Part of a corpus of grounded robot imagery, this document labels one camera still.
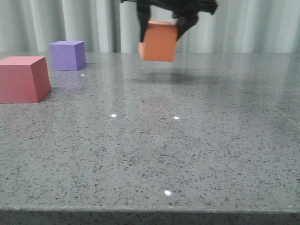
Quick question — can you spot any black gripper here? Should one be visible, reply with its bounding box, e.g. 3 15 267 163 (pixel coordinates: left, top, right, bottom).
120 0 218 43

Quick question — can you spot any orange foam cube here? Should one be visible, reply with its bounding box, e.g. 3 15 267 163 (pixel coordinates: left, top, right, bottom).
139 21 178 61

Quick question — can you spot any purple foam cube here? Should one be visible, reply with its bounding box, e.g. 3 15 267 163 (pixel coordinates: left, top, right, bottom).
49 41 87 71

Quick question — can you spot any pale green curtain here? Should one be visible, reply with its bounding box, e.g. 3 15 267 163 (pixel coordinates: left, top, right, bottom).
0 0 300 53

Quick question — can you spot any red foam cube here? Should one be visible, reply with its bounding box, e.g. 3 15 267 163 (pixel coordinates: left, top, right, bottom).
0 56 51 103

